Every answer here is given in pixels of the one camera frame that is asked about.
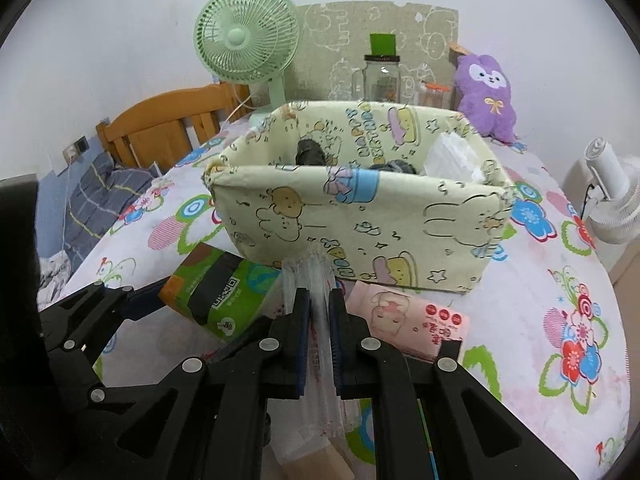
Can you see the green cartoon print board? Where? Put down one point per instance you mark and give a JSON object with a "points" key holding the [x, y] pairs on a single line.
{"points": [[340, 45]]}

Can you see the grey plaid blanket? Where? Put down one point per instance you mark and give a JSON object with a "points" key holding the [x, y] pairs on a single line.
{"points": [[85, 200]]}

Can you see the pink packet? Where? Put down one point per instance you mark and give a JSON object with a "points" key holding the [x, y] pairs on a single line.
{"points": [[405, 320]]}

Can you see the glass jar with green lid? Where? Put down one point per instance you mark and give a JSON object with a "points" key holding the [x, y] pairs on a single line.
{"points": [[382, 80]]}

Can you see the beige wardrobe door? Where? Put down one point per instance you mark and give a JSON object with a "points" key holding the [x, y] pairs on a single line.
{"points": [[625, 270]]}

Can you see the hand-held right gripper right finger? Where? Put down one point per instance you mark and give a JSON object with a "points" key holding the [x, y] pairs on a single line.
{"points": [[336, 340]]}

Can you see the cartoon print fabric storage box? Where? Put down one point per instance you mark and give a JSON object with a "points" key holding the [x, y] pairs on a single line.
{"points": [[350, 225]]}

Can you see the white cotton pad pack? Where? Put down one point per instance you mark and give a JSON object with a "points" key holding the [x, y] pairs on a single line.
{"points": [[450, 160]]}

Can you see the green desk fan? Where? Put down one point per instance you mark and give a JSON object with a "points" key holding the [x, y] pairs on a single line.
{"points": [[245, 40]]}

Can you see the tan cardboard piece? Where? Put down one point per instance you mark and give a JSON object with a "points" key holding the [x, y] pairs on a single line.
{"points": [[330, 460]]}

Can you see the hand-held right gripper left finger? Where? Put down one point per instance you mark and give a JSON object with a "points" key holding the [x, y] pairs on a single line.
{"points": [[300, 340]]}

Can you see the colourful tissue pack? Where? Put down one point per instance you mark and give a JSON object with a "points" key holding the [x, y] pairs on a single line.
{"points": [[220, 290]]}

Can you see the dark sock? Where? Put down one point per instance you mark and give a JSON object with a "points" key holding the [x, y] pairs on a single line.
{"points": [[310, 152]]}

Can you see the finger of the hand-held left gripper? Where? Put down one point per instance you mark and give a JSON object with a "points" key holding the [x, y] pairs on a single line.
{"points": [[85, 380], [100, 305]]}

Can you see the wall socket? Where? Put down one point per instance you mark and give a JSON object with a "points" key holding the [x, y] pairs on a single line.
{"points": [[75, 149]]}

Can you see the small orange lid jar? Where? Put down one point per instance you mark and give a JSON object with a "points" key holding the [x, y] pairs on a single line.
{"points": [[432, 94]]}

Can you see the purple plush bunny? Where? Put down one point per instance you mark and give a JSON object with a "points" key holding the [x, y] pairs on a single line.
{"points": [[487, 95]]}

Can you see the clear plastic packet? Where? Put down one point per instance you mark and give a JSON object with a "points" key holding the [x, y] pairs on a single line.
{"points": [[317, 280]]}

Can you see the grey sock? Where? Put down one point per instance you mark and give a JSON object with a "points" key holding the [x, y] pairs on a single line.
{"points": [[395, 167]]}

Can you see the white standing fan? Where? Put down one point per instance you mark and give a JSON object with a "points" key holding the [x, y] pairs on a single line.
{"points": [[610, 195]]}

